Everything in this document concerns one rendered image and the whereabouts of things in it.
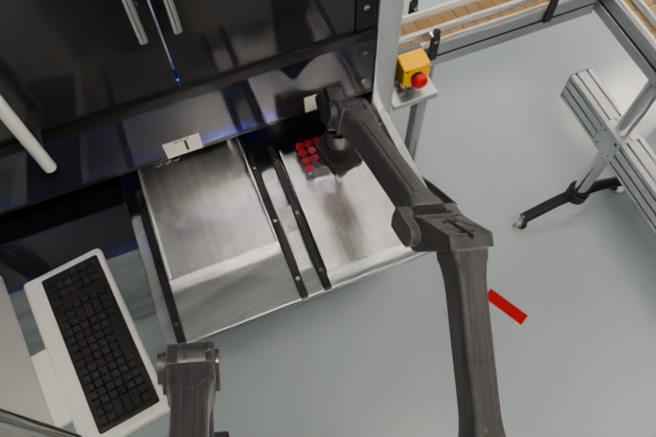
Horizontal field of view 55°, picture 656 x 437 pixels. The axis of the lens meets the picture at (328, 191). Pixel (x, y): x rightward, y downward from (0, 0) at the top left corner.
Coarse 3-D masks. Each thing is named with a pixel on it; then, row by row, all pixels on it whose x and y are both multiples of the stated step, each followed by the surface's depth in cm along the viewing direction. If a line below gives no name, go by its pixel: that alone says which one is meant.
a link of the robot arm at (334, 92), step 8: (328, 88) 136; (336, 88) 136; (320, 96) 137; (328, 96) 135; (336, 96) 135; (344, 96) 136; (320, 104) 137; (328, 104) 133; (320, 112) 136; (328, 112) 127; (336, 112) 126; (328, 120) 128; (328, 128) 130
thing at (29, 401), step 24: (0, 288) 148; (0, 312) 140; (0, 336) 133; (0, 360) 127; (24, 360) 140; (0, 384) 121; (24, 384) 133; (24, 408) 126; (48, 408) 139; (0, 432) 110
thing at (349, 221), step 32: (288, 160) 159; (320, 192) 155; (352, 192) 155; (384, 192) 155; (320, 224) 151; (352, 224) 151; (384, 224) 151; (320, 256) 145; (352, 256) 147; (384, 256) 147
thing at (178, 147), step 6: (186, 138) 143; (192, 138) 144; (198, 138) 145; (168, 144) 143; (174, 144) 144; (180, 144) 145; (192, 144) 146; (198, 144) 147; (168, 150) 145; (174, 150) 146; (180, 150) 147; (186, 150) 148; (192, 150) 148; (168, 156) 147; (174, 156) 148
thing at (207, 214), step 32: (192, 160) 160; (224, 160) 160; (160, 192) 156; (192, 192) 156; (224, 192) 155; (256, 192) 155; (160, 224) 152; (192, 224) 152; (224, 224) 152; (256, 224) 151; (192, 256) 148; (224, 256) 148
